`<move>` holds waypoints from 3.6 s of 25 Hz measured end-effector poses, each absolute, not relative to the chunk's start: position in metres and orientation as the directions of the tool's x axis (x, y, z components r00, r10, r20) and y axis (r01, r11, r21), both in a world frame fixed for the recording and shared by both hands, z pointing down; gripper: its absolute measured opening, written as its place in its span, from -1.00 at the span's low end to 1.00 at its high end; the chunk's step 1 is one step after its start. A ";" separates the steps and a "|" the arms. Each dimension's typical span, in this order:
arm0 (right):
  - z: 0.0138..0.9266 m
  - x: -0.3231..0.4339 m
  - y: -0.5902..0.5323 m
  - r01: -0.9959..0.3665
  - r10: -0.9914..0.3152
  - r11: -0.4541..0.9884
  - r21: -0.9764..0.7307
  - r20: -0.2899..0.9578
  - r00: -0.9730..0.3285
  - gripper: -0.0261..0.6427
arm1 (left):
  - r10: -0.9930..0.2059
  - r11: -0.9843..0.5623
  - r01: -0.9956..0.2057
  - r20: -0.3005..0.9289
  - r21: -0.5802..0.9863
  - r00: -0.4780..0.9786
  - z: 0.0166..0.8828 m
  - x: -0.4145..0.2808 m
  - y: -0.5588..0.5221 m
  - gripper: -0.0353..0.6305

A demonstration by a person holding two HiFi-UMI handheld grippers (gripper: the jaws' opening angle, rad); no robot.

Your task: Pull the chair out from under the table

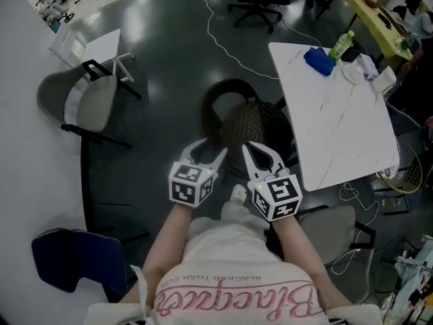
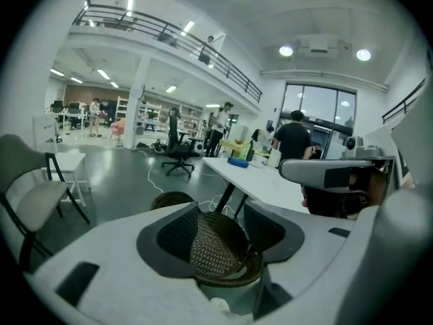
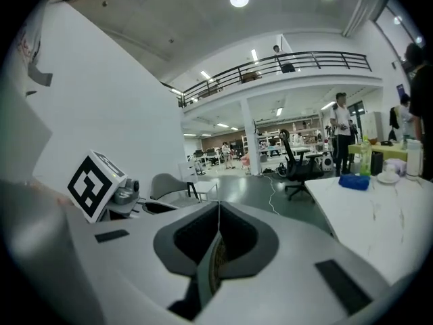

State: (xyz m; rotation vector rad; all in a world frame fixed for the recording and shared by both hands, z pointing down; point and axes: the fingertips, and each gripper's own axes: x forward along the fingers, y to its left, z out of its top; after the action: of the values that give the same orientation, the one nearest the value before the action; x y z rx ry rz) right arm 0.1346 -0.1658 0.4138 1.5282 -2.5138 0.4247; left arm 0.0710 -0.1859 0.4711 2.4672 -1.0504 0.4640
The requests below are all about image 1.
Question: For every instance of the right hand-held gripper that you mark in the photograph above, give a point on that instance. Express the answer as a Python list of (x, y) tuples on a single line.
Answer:
[(277, 198)]

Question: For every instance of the pale crumpled cloth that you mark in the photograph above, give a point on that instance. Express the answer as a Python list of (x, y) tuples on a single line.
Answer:
[(368, 67)]

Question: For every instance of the white marble table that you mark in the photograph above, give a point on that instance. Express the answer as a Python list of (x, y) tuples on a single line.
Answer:
[(338, 120)]

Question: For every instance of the black wicker chair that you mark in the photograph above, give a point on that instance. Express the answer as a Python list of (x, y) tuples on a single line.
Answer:
[(257, 120)]

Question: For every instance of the person's light grey trousers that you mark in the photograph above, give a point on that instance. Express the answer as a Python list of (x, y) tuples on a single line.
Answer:
[(236, 215)]

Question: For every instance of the small white side table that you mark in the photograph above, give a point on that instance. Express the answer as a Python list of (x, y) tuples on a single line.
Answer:
[(101, 46)]

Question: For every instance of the dark blue chair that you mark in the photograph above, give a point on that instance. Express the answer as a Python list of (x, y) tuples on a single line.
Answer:
[(78, 259)]

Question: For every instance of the white plate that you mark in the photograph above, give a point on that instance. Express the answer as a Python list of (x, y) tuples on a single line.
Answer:
[(352, 72)]

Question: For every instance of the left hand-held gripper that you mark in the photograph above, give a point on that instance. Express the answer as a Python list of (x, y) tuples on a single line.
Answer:
[(189, 188)]

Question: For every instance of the person's white shoe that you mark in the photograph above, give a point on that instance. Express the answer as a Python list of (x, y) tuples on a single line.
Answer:
[(239, 192)]

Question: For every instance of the green plastic bottle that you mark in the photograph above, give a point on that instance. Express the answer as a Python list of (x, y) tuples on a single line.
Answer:
[(340, 46)]

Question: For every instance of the person's right forearm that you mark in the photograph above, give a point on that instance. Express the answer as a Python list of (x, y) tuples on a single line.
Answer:
[(297, 249)]

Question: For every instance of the blue cloth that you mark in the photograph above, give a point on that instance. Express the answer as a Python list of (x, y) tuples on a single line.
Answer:
[(319, 61)]

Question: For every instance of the black bag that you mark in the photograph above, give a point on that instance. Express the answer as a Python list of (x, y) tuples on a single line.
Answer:
[(352, 51)]

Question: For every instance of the person's white pink-print shirt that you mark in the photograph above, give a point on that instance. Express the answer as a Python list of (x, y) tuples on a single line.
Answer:
[(230, 256)]

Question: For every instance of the person's left forearm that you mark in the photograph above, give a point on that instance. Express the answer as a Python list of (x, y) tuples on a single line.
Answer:
[(165, 242)]

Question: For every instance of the grey chair with black legs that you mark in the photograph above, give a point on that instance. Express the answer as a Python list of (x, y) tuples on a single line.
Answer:
[(331, 235), (94, 103)]

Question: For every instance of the yellow table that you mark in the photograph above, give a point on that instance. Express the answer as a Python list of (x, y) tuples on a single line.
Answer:
[(368, 15)]

